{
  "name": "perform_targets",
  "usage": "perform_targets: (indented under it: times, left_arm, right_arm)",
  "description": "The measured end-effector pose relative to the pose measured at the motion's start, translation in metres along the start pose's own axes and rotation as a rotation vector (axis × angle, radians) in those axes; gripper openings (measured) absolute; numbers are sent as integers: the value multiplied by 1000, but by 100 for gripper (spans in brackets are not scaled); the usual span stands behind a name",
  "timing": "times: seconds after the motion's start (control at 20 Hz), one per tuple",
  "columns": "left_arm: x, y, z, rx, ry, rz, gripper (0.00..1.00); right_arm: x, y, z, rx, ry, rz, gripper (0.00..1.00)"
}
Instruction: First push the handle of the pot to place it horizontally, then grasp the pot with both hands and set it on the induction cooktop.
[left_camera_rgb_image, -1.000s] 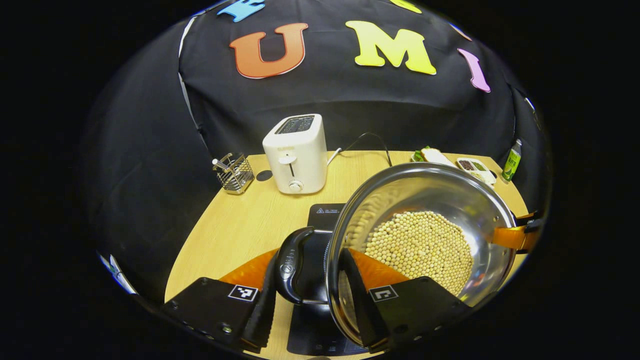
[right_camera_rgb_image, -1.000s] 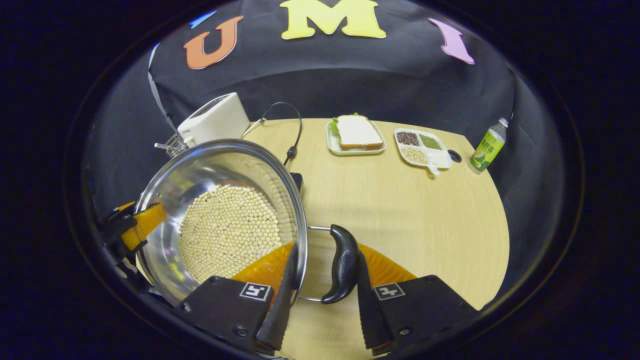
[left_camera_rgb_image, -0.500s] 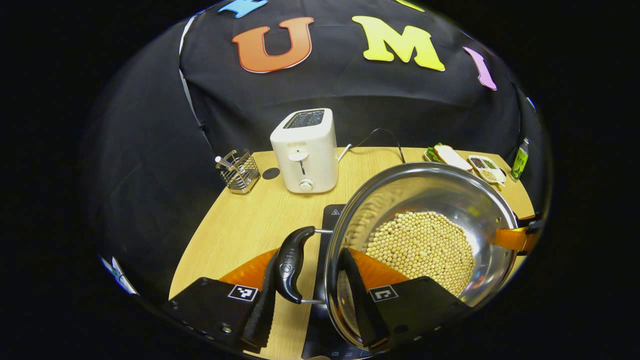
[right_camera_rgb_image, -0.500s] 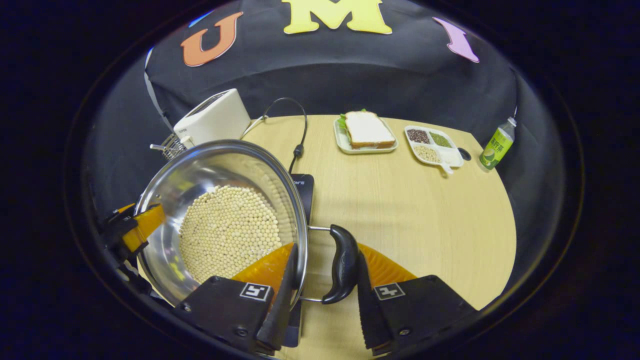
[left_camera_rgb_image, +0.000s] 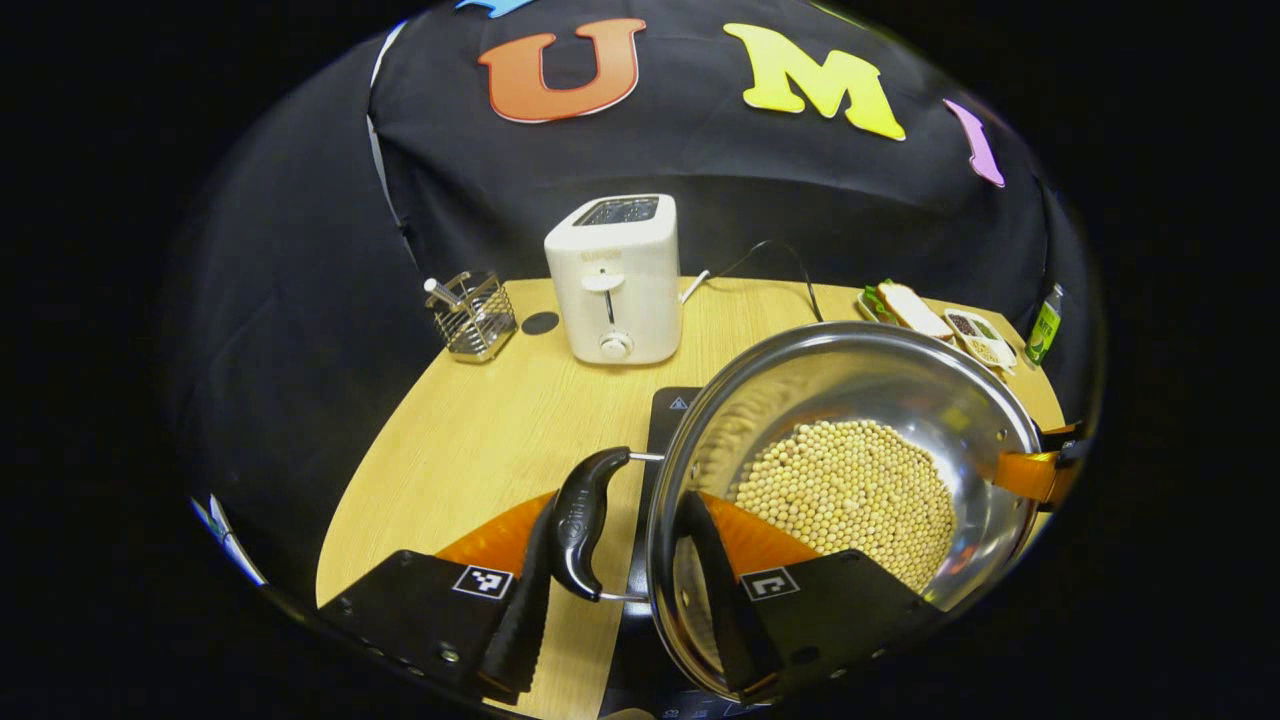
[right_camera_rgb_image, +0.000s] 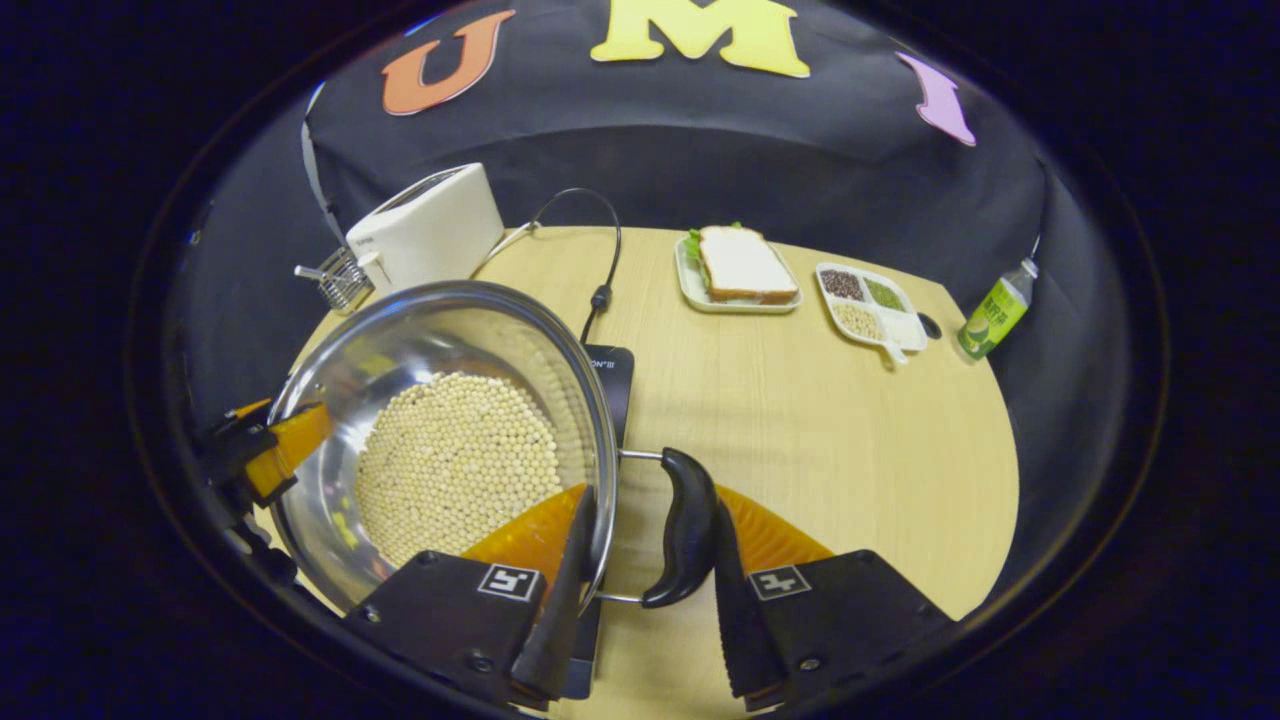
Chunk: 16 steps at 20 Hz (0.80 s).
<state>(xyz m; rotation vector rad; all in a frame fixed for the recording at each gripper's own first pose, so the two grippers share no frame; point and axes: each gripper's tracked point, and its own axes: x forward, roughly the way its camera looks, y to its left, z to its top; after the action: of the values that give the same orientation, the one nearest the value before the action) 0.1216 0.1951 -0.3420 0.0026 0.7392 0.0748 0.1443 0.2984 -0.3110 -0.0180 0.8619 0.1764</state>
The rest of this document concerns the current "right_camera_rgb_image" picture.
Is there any white toaster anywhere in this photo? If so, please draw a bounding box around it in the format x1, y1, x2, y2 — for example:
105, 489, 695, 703
346, 163, 506, 298

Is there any white bread sandwich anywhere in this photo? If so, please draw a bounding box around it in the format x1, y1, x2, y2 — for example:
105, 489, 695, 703
685, 223, 801, 306

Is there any black induction cooktop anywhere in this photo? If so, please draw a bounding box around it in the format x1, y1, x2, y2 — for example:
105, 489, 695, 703
560, 344, 636, 701

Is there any small wire basket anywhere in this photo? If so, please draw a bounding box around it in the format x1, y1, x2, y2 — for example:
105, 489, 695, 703
294, 247, 375, 316

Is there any white toaster cord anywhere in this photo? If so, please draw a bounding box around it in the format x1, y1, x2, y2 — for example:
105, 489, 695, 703
470, 222, 541, 281

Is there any stainless steel pot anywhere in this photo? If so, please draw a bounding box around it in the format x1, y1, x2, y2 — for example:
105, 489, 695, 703
268, 280, 719, 613

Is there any white divided dish with beans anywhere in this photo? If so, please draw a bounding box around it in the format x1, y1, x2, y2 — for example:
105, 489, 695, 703
814, 262, 930, 366

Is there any pile of soybeans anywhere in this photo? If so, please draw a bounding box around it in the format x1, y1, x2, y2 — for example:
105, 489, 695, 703
353, 372, 564, 569

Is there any green drink bottle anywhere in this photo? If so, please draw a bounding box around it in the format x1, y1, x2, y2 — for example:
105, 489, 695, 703
956, 257, 1041, 362

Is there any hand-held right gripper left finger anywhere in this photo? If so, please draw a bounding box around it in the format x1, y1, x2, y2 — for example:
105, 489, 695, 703
342, 483, 599, 706

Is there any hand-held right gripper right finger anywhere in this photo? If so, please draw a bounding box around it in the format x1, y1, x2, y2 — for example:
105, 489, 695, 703
712, 485, 951, 713

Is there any white rectangular plate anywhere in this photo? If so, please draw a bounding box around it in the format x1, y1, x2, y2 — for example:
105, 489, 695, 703
675, 235, 804, 315

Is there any black power cord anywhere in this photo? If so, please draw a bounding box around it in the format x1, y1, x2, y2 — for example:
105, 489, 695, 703
527, 187, 623, 346

